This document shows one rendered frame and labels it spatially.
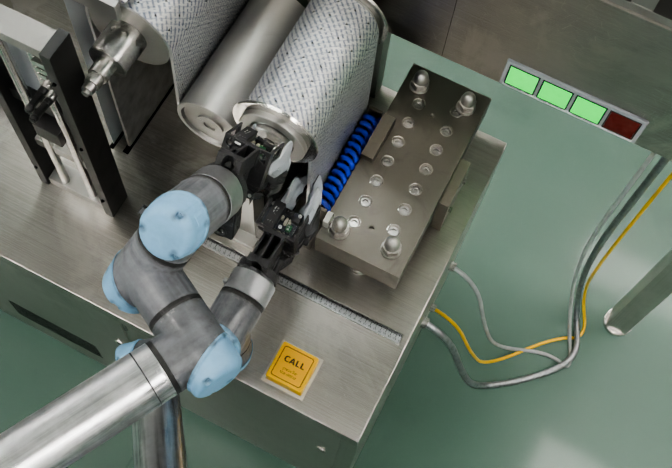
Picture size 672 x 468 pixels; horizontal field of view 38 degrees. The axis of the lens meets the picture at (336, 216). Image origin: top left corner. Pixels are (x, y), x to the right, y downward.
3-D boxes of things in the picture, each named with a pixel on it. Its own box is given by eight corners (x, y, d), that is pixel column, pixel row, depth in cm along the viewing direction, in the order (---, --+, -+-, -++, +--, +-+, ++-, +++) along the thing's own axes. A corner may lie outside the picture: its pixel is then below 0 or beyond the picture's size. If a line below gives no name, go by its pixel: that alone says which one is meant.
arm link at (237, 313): (188, 355, 154) (183, 340, 146) (222, 297, 158) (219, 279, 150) (231, 378, 153) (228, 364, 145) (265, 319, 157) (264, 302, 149)
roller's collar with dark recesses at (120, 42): (92, 66, 146) (84, 42, 141) (113, 37, 149) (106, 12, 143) (128, 83, 146) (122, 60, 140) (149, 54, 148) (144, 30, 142)
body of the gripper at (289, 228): (313, 212, 154) (277, 275, 150) (311, 233, 162) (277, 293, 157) (270, 192, 155) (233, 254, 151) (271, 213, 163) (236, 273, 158)
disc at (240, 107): (234, 135, 157) (230, 88, 144) (235, 133, 157) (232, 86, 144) (314, 175, 155) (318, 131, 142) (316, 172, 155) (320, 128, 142)
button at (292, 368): (265, 378, 170) (265, 374, 167) (284, 344, 172) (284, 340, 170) (300, 396, 169) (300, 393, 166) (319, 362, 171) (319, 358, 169)
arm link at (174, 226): (120, 236, 117) (155, 190, 113) (163, 204, 126) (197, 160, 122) (168, 280, 117) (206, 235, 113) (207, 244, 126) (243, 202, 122)
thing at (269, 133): (238, 126, 148) (273, 130, 144) (244, 116, 149) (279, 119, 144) (263, 156, 154) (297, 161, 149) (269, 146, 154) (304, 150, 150)
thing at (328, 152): (306, 207, 170) (308, 160, 153) (365, 105, 179) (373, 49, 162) (308, 209, 170) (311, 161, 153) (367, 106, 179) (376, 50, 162)
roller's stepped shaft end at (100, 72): (77, 95, 142) (73, 84, 140) (99, 64, 145) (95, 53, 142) (96, 104, 142) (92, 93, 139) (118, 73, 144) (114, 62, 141)
